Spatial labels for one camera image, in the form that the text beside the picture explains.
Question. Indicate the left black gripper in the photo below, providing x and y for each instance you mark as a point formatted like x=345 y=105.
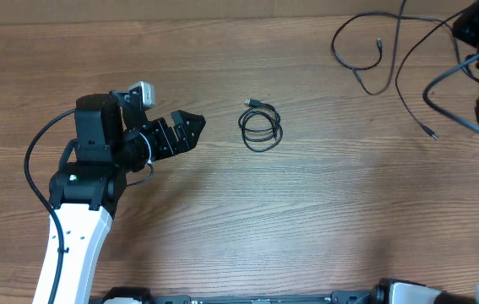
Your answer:
x=166 y=145

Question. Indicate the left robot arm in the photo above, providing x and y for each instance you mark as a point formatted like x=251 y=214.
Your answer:
x=113 y=138

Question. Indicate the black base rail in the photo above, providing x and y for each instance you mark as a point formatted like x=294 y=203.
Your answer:
x=260 y=299

